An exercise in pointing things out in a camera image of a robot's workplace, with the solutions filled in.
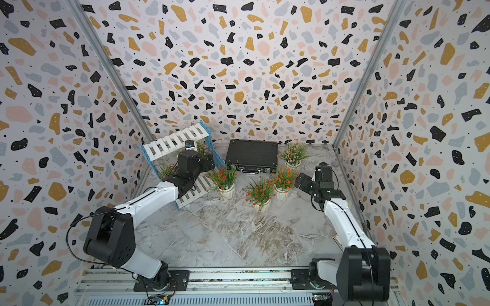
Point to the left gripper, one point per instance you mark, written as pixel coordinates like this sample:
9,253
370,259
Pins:
207,167

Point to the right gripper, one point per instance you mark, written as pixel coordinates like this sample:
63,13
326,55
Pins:
304,187

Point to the pink flower pot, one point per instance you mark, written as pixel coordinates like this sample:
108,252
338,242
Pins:
294,155
166,170
202,148

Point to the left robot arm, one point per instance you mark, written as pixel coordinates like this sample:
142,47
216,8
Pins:
111,236

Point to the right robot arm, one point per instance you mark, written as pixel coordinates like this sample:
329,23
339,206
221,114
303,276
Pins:
363,272

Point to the blue white two-tier rack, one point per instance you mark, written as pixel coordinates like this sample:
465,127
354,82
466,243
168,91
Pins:
167,149

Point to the orange flower pot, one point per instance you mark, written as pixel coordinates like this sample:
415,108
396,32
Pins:
284,180

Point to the red flower pot by case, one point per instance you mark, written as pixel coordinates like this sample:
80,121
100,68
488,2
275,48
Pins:
224,181

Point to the black ribbed carrying case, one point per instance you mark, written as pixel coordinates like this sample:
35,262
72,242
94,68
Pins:
252,156

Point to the red flower pot centre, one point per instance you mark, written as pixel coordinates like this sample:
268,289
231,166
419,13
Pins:
260,193

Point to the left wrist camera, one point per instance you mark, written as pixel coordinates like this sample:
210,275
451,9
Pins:
190,145

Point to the left aluminium corner post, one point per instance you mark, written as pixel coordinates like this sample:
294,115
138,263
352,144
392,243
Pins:
87,28

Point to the aluminium corner post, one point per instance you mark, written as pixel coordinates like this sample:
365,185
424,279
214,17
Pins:
393,17
87,28

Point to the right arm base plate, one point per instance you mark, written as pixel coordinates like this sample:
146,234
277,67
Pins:
302,280

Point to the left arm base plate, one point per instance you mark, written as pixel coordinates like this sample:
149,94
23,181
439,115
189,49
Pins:
168,280

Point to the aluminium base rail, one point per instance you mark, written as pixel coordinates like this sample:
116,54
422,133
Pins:
208,286

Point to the right aluminium corner post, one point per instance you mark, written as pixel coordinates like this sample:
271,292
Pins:
393,17

